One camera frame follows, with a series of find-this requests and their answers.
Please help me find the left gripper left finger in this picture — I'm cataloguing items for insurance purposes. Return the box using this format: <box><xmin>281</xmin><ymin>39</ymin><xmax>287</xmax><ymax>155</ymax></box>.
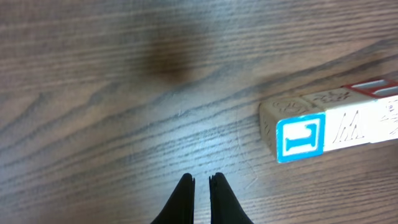
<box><xmin>151</xmin><ymin>173</ymin><xmax>195</xmax><ymax>224</ymax></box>

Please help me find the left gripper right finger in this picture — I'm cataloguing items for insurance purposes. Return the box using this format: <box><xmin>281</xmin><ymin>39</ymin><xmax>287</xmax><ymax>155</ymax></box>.
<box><xmin>209</xmin><ymin>172</ymin><xmax>253</xmax><ymax>224</ymax></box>

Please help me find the blue L block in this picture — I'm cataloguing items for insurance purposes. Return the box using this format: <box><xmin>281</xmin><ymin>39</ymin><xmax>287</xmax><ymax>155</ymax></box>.
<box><xmin>259</xmin><ymin>97</ymin><xmax>326</xmax><ymax>163</ymax></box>

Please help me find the plain wood block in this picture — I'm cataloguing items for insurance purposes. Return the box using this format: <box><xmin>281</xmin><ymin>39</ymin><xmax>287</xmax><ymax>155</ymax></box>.
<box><xmin>303</xmin><ymin>88</ymin><xmax>375</xmax><ymax>152</ymax></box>

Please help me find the wood block red bone face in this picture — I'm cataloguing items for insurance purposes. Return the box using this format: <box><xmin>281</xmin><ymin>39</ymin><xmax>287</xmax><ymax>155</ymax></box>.
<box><xmin>344</xmin><ymin>78</ymin><xmax>397</xmax><ymax>143</ymax></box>

